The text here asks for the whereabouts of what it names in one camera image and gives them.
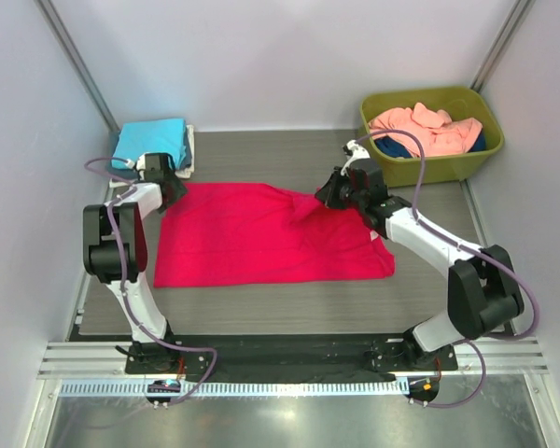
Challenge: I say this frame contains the aluminium front rail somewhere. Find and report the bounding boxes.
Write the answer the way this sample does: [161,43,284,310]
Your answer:
[37,338,549,379]

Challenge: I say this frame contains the peach t shirt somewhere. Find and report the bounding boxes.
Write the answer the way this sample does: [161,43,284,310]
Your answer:
[368,103,486,158]

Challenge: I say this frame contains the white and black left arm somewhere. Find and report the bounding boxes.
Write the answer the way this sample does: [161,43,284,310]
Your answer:
[82,153,187,373]

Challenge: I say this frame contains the left aluminium frame post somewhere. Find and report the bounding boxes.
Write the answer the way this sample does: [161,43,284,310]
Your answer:
[35,0,119,133]

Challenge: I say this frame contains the olive green plastic bin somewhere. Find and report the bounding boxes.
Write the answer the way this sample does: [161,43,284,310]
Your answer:
[360,86,504,188]

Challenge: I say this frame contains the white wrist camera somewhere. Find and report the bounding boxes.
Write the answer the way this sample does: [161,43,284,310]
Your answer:
[124,155,146,172]
[341,140,371,176]

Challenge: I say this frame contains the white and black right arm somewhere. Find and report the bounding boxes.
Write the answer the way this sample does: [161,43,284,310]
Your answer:
[315,159,525,368]

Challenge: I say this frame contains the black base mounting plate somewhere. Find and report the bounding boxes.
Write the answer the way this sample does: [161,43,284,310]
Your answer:
[116,333,458,385]

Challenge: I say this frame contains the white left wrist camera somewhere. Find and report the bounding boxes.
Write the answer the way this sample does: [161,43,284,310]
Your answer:
[124,155,146,172]

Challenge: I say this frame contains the right aluminium frame post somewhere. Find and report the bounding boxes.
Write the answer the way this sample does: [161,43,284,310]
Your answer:
[469,0,536,93]

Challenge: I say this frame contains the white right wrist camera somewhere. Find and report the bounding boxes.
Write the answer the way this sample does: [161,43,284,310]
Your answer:
[341,140,371,176]

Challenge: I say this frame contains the white slotted cable duct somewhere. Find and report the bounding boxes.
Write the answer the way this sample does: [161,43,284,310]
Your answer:
[59,378,409,399]

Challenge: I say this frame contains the dark blue t shirt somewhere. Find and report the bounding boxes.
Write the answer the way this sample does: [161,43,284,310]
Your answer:
[374,132,486,159]

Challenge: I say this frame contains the red t shirt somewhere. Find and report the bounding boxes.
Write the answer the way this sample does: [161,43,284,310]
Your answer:
[154,183,396,288]

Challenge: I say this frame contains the folded turquoise t shirt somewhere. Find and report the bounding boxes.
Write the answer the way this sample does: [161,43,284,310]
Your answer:
[111,119,187,170]

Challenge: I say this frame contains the folded white t shirt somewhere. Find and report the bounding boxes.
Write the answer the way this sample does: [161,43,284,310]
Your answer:
[108,123,197,189]

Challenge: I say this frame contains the aluminium frame post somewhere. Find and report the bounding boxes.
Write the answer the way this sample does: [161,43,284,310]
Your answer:
[469,0,536,93]
[35,0,119,133]

